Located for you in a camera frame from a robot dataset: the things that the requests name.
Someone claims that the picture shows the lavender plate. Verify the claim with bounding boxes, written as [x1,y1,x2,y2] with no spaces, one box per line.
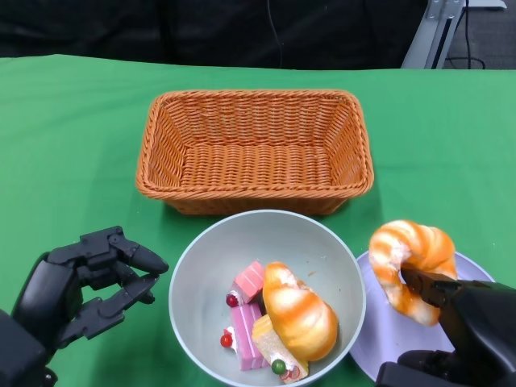
[348,249,497,382]

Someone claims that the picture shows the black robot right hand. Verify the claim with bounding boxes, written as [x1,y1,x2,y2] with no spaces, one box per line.
[374,268,516,387]

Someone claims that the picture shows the black looped floor cable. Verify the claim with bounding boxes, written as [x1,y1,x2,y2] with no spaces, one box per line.
[445,0,487,70]

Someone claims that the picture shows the orange white toy bread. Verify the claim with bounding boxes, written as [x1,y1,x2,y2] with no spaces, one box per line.
[261,260,339,363]
[368,219,459,327]

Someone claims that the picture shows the thin black hanging cable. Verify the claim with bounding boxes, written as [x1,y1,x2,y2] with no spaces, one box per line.
[265,0,283,68]

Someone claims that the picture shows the grey-green bowl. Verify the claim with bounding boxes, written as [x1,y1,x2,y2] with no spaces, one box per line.
[168,209,367,386]

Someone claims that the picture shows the yellow cake slice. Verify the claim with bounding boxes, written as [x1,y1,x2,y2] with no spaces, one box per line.
[252,314,310,382]

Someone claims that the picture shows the salmon pink cube cake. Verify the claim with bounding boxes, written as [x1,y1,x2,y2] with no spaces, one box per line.
[225,260,267,308]

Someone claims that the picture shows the grey metal stand frame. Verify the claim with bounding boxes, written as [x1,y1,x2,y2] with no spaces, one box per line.
[401,0,510,69]

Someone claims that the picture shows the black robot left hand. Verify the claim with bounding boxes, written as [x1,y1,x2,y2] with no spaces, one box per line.
[11,225,169,352]

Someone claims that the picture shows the green tablecloth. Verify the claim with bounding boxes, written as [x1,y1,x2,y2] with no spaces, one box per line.
[0,54,516,387]

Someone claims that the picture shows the orange wicker basket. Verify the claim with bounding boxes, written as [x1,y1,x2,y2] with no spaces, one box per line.
[135,89,375,217]

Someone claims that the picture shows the black backdrop cloth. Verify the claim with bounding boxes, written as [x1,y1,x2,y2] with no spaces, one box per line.
[0,0,427,70]

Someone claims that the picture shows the long magenta striped cake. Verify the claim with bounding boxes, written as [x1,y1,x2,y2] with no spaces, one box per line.
[220,302,270,371]

